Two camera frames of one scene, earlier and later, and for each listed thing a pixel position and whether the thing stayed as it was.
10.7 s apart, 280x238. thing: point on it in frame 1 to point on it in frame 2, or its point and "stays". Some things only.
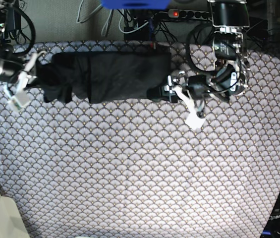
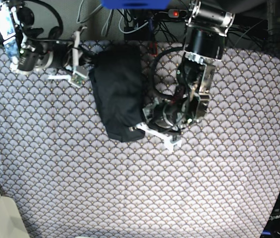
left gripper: x=17 y=91 to x=79 y=73
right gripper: x=195 y=90 to x=163 y=120
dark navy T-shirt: x=99 y=77 to x=116 y=78
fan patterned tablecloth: x=135 y=169 stays
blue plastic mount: x=136 y=4 stays
